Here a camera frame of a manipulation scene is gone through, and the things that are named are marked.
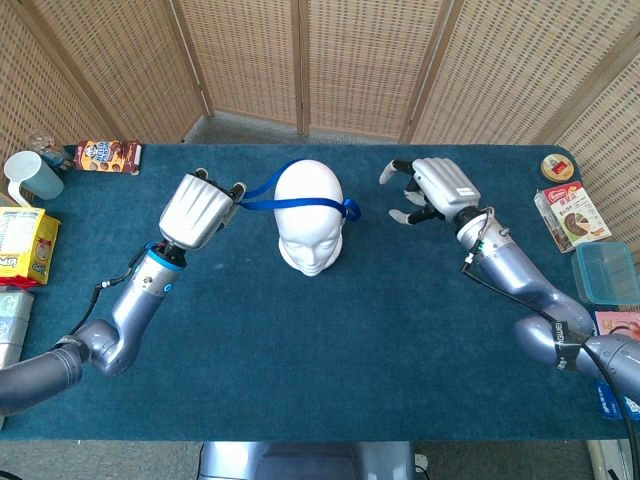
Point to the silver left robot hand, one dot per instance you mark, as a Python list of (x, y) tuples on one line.
[(197, 212)]

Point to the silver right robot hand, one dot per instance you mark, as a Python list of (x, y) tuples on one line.
[(445, 187)]

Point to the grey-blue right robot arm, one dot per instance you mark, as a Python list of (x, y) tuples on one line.
[(515, 265)]

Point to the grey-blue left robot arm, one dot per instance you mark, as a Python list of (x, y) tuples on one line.
[(135, 300)]

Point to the brown cookie box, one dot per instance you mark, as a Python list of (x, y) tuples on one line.
[(107, 155)]

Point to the round wooden tin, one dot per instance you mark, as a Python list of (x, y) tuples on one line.
[(556, 167)]

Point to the white foam mannequin head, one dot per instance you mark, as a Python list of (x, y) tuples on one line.
[(312, 240)]

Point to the red white pie box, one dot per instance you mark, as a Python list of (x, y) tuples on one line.
[(575, 215)]

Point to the woven bamboo folding screen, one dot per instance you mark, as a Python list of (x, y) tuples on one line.
[(350, 60)]

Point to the pale blue pitcher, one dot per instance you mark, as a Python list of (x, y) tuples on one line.
[(37, 175)]

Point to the teal carpet table cover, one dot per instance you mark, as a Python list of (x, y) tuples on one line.
[(300, 350)]

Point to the yellow snack box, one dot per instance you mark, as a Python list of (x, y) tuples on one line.
[(25, 245)]

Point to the clear blue plastic container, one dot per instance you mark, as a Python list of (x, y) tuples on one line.
[(605, 275)]

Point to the pale green tissue pack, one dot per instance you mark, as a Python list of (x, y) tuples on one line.
[(12, 320)]

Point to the blue pink cookie box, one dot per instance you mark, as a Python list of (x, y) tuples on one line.
[(617, 322)]

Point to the silver robot torso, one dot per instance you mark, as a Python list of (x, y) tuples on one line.
[(305, 462)]

